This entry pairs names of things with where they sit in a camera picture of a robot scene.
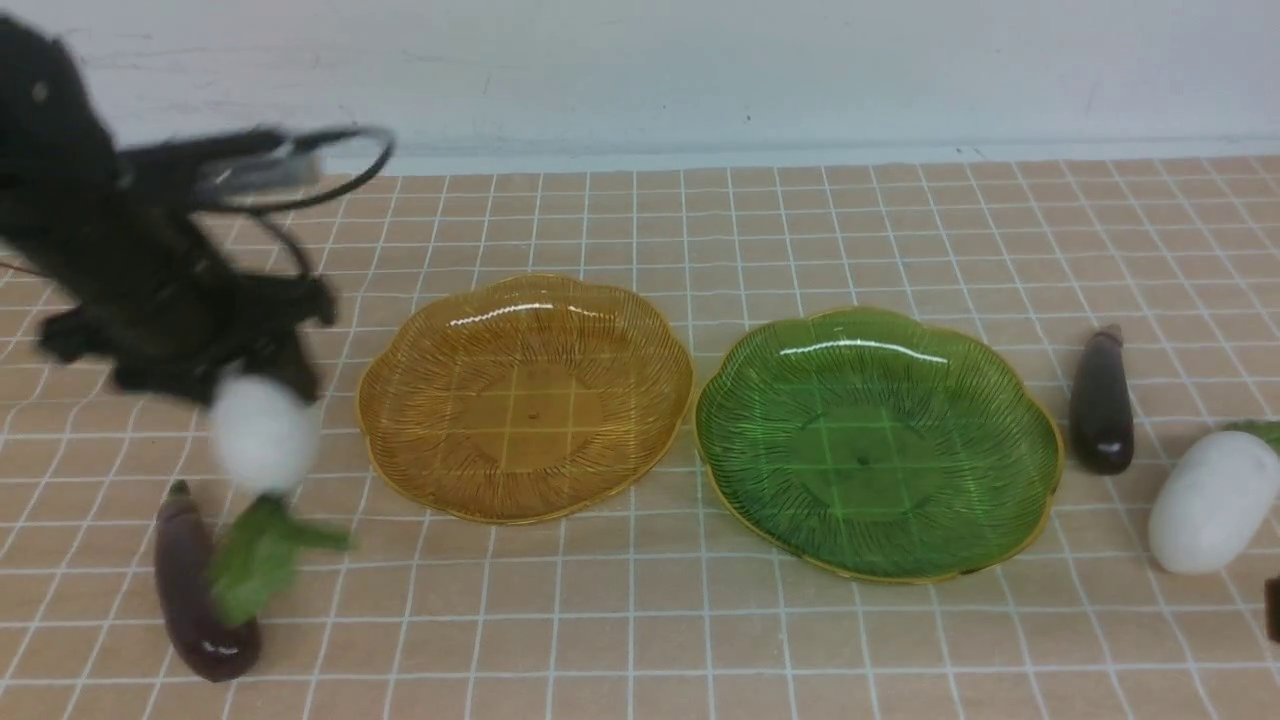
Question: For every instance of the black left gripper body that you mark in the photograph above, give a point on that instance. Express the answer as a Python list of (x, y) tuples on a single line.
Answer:
[(153, 289)]

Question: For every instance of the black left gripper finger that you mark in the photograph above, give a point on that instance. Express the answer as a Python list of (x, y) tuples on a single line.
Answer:
[(192, 383), (283, 359)]

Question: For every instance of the white radish with leaves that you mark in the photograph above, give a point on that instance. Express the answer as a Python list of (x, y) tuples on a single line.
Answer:
[(266, 440)]

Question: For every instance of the dark purple eggplant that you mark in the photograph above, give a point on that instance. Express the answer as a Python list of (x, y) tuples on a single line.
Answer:
[(1100, 416)]

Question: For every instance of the white radish green top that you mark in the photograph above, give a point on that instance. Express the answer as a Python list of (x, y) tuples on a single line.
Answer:
[(1217, 496)]

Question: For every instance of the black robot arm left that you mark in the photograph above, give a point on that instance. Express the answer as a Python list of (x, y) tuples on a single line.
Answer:
[(59, 158)]

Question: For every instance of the amber ribbed plastic plate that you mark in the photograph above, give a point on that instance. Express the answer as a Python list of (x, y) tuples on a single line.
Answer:
[(525, 400)]

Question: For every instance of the green ribbed plastic plate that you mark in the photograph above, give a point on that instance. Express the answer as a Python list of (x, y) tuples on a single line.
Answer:
[(879, 448)]

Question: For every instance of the checkered beige tablecloth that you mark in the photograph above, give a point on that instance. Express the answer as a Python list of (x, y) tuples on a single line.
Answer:
[(656, 604)]

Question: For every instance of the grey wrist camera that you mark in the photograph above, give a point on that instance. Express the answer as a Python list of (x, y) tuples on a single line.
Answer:
[(279, 171)]

